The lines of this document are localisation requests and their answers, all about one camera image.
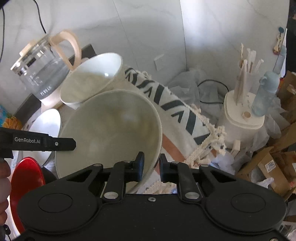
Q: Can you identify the deep white ceramic bowl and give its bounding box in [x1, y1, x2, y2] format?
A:
[60, 53, 125, 109]

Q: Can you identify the person's left hand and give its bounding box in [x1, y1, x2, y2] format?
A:
[0, 158, 11, 226]

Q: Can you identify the brown cardboard box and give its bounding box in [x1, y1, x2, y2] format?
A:
[235, 147, 295, 200]

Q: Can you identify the red plate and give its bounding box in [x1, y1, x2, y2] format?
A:
[10, 157, 46, 234]

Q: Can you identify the beige kettle base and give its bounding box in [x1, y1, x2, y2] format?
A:
[41, 87, 63, 112]

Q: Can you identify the patterned white table cloth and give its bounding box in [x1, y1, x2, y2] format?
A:
[115, 64, 228, 194]

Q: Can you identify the large white shallow bowl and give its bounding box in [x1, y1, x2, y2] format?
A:
[55, 90, 163, 193]

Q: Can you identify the black power cable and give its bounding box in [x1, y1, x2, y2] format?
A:
[0, 0, 47, 68]

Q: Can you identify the white plate dragonfly print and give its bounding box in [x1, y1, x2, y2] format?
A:
[23, 109, 61, 166]

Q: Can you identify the glass kettle with beige handle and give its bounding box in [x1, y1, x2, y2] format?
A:
[11, 30, 82, 100]

